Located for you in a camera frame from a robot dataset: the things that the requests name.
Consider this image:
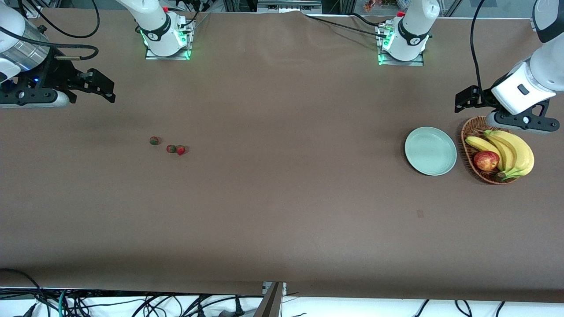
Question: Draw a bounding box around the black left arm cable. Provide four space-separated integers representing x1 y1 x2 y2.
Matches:
470 0 498 104

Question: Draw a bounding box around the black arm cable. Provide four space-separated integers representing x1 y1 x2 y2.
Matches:
470 0 498 104
0 0 100 61

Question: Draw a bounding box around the red apple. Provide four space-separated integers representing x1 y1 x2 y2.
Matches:
473 150 500 172

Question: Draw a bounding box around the small orange background object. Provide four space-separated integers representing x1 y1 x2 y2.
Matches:
364 0 397 12

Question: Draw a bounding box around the yellow banana bunch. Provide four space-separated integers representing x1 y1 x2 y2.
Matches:
465 129 535 181

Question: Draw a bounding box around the black base cable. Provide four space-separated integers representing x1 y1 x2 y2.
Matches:
304 15 388 38

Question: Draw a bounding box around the aluminium background frame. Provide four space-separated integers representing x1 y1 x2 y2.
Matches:
257 0 323 14

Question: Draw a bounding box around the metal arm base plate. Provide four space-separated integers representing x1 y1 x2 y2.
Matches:
145 46 191 61
378 52 424 66

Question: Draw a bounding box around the brown wicker basket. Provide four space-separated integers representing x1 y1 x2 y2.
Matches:
461 116 523 185

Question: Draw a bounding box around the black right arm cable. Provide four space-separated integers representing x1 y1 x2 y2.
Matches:
0 0 100 61

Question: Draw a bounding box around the pale green plate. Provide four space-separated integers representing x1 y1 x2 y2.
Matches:
404 126 458 177

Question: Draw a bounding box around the table cover sheet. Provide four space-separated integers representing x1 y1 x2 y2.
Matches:
0 9 564 303

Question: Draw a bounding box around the metal table beam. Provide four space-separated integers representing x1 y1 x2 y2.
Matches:
253 282 288 317

